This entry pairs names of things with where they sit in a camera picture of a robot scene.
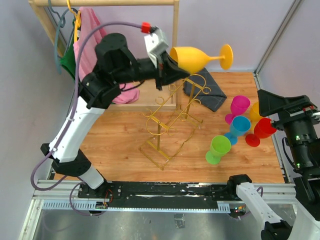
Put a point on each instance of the green garment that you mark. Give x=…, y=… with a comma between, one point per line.
x=68, y=61

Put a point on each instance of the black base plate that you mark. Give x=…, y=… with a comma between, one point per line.
x=160, y=195

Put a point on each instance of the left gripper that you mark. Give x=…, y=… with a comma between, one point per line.
x=168, y=72

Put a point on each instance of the aluminium frame rail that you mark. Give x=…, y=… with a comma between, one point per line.
x=275, y=207

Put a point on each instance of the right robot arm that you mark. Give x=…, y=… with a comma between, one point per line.
x=304, y=145

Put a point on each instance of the red wine glass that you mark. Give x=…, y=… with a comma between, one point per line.
x=262, y=130

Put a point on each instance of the blue wine glass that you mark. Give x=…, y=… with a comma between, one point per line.
x=239, y=126

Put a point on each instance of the pink garment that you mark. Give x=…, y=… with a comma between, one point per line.
x=88, y=58

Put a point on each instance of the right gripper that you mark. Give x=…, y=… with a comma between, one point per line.
x=296, y=106

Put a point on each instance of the grey folded cloth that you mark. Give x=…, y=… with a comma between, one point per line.
x=212, y=97

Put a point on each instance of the pink wine glass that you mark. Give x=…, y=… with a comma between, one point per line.
x=239, y=106

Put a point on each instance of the green wine glass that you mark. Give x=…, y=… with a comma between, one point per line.
x=219, y=147

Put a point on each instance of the wooden clothes rack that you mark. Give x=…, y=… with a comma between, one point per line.
x=147, y=99

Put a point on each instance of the gold wire glass rack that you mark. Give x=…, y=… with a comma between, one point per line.
x=158, y=128

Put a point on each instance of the orange wine glass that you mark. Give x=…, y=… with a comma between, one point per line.
x=254, y=114
x=192, y=60

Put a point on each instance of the yellow hanger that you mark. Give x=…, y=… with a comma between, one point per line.
x=77, y=22

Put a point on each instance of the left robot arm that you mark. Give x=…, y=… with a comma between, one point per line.
x=115, y=68

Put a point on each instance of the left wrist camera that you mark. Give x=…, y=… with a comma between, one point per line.
x=156, y=44

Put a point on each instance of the blue-grey hanger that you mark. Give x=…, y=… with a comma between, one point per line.
x=60, y=25

